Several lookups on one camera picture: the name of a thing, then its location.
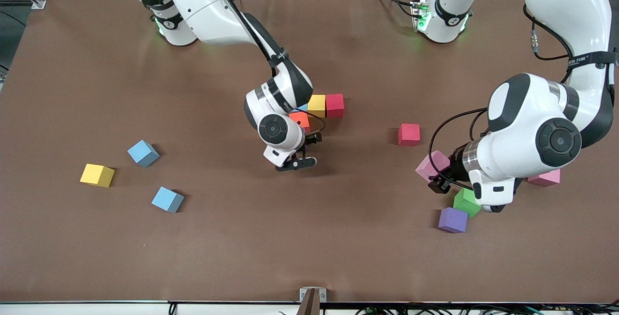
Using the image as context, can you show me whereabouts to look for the white table edge strip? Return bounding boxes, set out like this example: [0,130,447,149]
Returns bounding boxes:
[0,302,619,315]

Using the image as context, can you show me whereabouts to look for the red foam cube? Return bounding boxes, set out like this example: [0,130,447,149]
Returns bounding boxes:
[398,123,421,147]
[325,93,345,119]

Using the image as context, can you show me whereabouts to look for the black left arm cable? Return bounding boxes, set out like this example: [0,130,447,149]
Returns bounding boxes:
[427,4,574,192]

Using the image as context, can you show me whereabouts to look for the orange foam cube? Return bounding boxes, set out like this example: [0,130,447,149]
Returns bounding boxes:
[289,111,310,134]

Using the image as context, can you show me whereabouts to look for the yellow foam cube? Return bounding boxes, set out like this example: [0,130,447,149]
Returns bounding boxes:
[80,164,116,188]
[308,94,327,118]

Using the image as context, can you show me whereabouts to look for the purple foam cube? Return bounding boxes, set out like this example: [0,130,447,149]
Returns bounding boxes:
[438,207,469,234]

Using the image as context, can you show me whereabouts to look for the brown table mat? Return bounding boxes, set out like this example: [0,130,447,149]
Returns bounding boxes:
[0,0,619,304]

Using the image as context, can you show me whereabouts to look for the green foam cube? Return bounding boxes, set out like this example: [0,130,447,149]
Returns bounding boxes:
[453,188,483,218]

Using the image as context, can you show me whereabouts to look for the pink foam cube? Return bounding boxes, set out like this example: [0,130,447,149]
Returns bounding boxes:
[415,150,451,183]
[527,170,561,188]

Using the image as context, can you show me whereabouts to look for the silver metal bracket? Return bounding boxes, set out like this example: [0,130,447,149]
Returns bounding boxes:
[296,287,327,315]

